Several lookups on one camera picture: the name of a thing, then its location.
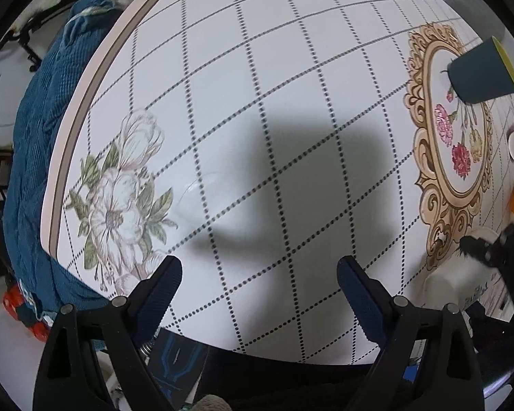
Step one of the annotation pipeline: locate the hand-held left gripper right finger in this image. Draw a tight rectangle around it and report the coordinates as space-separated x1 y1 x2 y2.
336 255 485 411

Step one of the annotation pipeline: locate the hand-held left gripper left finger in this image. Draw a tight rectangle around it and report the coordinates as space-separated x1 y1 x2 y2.
32 255 183 411

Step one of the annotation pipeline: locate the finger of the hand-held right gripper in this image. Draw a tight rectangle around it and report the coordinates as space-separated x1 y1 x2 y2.
458 235 503 270

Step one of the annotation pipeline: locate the dark teal cup yellow inside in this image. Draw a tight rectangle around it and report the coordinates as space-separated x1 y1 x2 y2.
442 36 514 104

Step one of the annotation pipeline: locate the black box blue print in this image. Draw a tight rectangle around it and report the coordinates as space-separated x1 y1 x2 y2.
147 329 209 409

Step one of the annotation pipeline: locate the red plastic object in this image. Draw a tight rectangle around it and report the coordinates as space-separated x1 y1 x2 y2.
3 285 50 342

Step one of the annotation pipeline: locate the blue knitted blanket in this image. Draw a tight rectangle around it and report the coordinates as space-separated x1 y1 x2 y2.
2 0 125 330

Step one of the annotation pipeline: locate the floral checked tablecloth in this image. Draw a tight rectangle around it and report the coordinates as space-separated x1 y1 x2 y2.
40 0 514 365

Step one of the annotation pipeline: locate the black metal stand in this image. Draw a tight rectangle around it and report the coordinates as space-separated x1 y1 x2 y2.
9 6 75 73

